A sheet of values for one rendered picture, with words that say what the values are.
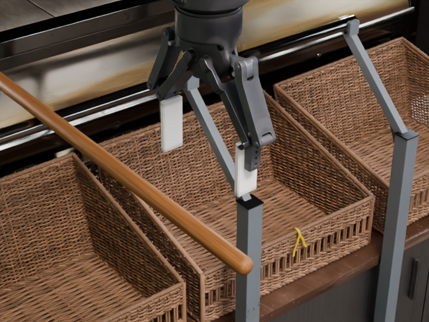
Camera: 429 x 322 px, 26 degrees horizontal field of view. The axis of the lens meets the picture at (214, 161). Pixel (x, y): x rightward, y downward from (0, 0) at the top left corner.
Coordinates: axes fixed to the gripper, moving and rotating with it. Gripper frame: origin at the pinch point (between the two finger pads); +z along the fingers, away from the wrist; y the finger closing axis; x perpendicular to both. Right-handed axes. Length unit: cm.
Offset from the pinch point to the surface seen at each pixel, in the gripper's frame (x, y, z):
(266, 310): 62, -49, 86
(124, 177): 14.1, -37.4, 25.0
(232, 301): 55, -54, 83
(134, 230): 42, -74, 67
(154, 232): 48, -75, 71
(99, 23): 55, -103, 28
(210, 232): 14.0, -15.3, 24.6
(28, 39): 36, -105, 27
